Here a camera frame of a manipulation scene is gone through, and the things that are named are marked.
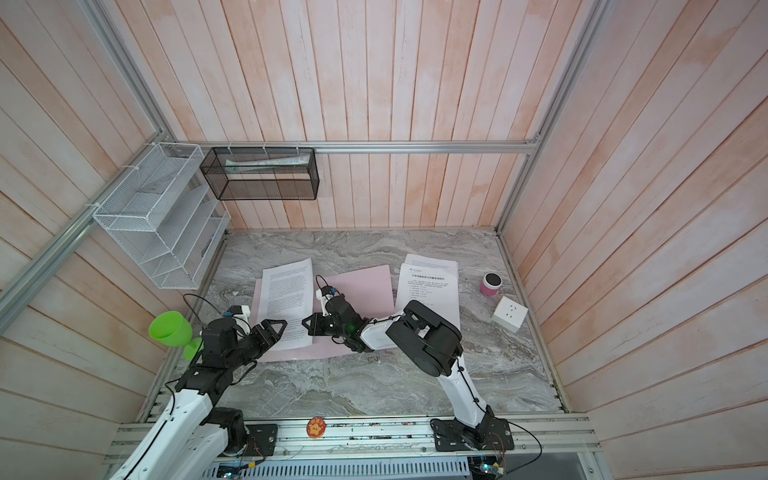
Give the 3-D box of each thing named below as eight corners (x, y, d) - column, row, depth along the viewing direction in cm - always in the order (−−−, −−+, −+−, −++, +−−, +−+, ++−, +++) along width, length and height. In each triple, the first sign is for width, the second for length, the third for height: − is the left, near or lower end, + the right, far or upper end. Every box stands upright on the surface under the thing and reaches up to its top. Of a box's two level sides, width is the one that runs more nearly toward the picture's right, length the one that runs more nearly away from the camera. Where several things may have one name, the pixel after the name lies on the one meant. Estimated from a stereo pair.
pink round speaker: (481, 295, 103) (486, 286, 99) (478, 282, 107) (482, 272, 102) (499, 295, 103) (504, 286, 99) (494, 282, 107) (500, 272, 102)
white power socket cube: (490, 321, 97) (493, 315, 94) (500, 301, 102) (504, 294, 99) (515, 335, 94) (520, 329, 91) (524, 313, 99) (529, 307, 96)
